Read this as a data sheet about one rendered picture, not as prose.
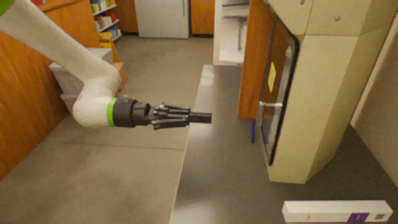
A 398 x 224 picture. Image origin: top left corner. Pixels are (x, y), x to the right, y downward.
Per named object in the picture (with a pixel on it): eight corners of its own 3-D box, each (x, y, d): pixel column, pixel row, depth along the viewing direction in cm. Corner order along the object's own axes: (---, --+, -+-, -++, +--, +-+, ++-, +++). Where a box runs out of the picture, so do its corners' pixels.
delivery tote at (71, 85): (118, 74, 300) (113, 48, 281) (96, 97, 249) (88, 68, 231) (85, 72, 303) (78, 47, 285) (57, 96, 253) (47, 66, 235)
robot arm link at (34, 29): (-16, 33, 60) (4, 15, 55) (6, 4, 66) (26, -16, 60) (101, 104, 86) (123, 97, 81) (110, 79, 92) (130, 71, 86)
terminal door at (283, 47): (260, 116, 101) (277, 15, 79) (270, 169, 76) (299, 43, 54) (257, 116, 101) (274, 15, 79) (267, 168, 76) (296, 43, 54)
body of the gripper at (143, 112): (130, 110, 69) (161, 113, 69) (138, 96, 76) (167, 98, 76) (134, 131, 74) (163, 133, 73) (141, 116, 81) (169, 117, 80)
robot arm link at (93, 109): (78, 133, 78) (60, 116, 69) (90, 101, 85) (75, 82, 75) (120, 135, 77) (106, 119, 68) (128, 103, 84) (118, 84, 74)
